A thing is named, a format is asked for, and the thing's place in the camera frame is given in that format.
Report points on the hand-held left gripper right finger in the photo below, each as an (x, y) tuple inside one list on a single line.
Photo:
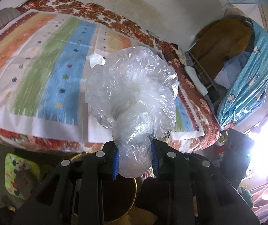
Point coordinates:
[(154, 161)]

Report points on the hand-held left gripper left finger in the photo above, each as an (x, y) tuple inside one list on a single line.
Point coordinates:
[(115, 166)]

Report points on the brown bin with gold rim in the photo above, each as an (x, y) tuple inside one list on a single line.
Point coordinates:
[(117, 204)]

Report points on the clear plastic bag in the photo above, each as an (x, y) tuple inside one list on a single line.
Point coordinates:
[(134, 93)]

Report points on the tan cloth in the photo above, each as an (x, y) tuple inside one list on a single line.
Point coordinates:
[(145, 215)]

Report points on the pink striped cloth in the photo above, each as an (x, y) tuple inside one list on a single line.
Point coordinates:
[(267, 196)]

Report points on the red floral blanket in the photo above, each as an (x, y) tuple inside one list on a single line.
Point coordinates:
[(195, 103)]

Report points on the blue dotted cloth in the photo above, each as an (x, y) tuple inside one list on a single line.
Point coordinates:
[(253, 75)]

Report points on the light blue cloth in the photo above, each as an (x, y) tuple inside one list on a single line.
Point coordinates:
[(232, 72)]

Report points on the white cloth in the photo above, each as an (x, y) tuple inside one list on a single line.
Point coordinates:
[(195, 77)]

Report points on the metal rack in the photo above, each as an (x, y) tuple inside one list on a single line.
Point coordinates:
[(200, 66)]

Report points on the green cartoon mat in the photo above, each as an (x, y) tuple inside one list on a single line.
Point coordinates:
[(11, 168)]

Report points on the brown hanging garment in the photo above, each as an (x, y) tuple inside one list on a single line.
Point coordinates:
[(223, 39)]

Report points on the striped colourful mat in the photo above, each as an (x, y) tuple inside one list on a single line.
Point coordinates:
[(42, 75)]

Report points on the grey ribbed pillow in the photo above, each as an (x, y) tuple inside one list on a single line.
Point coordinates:
[(0, 20)]

